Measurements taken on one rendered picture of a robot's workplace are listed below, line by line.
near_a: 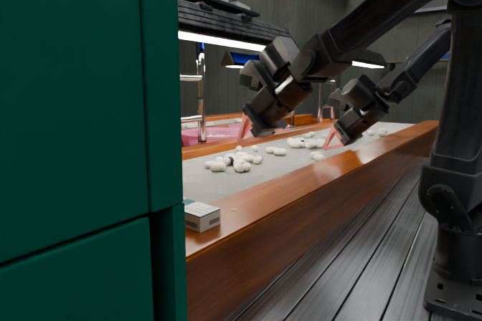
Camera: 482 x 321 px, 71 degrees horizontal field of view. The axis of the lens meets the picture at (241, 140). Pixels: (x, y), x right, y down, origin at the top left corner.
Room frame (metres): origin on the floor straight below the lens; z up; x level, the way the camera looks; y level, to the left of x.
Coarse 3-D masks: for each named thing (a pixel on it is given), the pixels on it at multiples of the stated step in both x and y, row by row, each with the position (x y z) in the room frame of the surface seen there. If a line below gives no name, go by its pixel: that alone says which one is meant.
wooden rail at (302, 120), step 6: (306, 114) 2.15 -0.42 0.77; (312, 114) 2.15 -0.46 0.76; (288, 120) 1.92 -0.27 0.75; (300, 120) 2.02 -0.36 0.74; (306, 120) 2.09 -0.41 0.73; (312, 120) 2.15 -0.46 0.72; (210, 126) 1.45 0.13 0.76; (216, 126) 1.45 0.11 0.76; (222, 126) 1.47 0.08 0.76; (228, 126) 1.50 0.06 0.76; (228, 132) 1.50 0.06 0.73
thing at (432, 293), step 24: (456, 240) 0.41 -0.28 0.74; (480, 240) 0.39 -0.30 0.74; (432, 264) 0.44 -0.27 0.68; (456, 264) 0.40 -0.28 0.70; (480, 264) 0.39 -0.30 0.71; (432, 288) 0.39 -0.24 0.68; (456, 288) 0.39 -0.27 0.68; (480, 288) 0.39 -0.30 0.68; (456, 312) 0.34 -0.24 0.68; (480, 312) 0.34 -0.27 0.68
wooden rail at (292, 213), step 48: (384, 144) 0.97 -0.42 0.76; (432, 144) 1.37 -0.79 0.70; (240, 192) 0.51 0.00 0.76; (288, 192) 0.51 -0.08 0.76; (336, 192) 0.59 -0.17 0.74; (192, 240) 0.34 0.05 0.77; (240, 240) 0.37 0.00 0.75; (288, 240) 0.46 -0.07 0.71; (192, 288) 0.31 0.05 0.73; (240, 288) 0.37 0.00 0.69
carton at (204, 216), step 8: (184, 200) 0.42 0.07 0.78; (192, 200) 0.42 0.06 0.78; (184, 208) 0.39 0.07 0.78; (192, 208) 0.39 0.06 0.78; (200, 208) 0.39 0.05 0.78; (208, 208) 0.39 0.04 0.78; (216, 208) 0.39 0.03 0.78; (192, 216) 0.37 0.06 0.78; (200, 216) 0.36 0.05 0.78; (208, 216) 0.37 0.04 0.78; (216, 216) 0.38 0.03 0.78; (192, 224) 0.37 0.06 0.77; (200, 224) 0.36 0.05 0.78; (208, 224) 0.37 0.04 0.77; (216, 224) 0.38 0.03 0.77; (200, 232) 0.36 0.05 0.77
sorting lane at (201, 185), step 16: (400, 128) 1.58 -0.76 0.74; (272, 144) 1.12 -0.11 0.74; (352, 144) 1.12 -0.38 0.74; (192, 160) 0.86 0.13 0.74; (208, 160) 0.86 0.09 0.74; (272, 160) 0.86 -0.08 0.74; (288, 160) 0.86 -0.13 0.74; (304, 160) 0.86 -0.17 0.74; (192, 176) 0.70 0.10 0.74; (208, 176) 0.70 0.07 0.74; (224, 176) 0.70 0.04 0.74; (240, 176) 0.70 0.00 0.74; (256, 176) 0.70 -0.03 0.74; (272, 176) 0.70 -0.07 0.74; (192, 192) 0.59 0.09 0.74; (208, 192) 0.59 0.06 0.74; (224, 192) 0.59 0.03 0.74
